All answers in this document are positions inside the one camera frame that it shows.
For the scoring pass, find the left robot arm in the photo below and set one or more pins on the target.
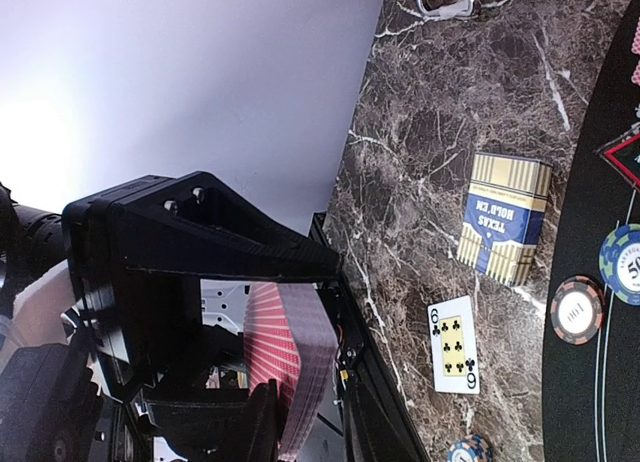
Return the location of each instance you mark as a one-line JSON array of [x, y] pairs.
[[52, 387]]

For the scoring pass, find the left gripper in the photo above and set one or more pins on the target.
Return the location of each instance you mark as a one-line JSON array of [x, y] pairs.
[[135, 251]]

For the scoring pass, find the red triangular all-in marker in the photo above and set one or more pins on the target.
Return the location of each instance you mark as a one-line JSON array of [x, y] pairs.
[[622, 154]]

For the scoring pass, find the round black poker mat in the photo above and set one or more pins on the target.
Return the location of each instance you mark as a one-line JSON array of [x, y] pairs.
[[590, 392]]

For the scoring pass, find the blue chip stack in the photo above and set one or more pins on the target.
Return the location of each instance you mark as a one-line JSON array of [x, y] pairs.
[[472, 448]]

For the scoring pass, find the red-backed playing card deck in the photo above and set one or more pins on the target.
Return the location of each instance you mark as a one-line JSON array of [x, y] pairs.
[[288, 337]]

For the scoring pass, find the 50 chips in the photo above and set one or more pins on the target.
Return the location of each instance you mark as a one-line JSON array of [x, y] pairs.
[[619, 262]]

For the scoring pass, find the face-up spade card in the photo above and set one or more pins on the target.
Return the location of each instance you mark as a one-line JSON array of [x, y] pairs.
[[453, 346]]

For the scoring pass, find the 100 chips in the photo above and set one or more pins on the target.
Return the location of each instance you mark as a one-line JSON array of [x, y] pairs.
[[577, 310]]

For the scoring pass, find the red card deck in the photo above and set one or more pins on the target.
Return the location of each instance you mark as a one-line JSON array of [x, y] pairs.
[[505, 211]]

